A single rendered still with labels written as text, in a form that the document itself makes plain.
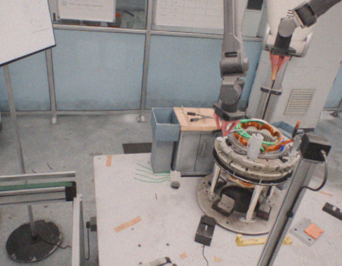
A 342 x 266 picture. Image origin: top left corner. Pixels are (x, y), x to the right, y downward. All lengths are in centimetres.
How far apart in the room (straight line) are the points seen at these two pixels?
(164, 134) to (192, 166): 24
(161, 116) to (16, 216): 141
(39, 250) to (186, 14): 250
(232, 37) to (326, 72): 287
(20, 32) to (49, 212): 137
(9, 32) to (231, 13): 90
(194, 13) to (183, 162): 216
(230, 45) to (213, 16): 241
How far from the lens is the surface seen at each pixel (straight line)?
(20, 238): 223
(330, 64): 374
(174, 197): 130
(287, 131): 151
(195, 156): 137
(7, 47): 139
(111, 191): 131
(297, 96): 362
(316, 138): 63
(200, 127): 127
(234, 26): 95
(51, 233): 221
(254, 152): 106
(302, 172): 65
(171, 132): 127
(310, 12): 118
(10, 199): 144
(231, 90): 87
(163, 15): 316
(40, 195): 142
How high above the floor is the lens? 165
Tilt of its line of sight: 29 degrees down
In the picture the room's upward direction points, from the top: 7 degrees clockwise
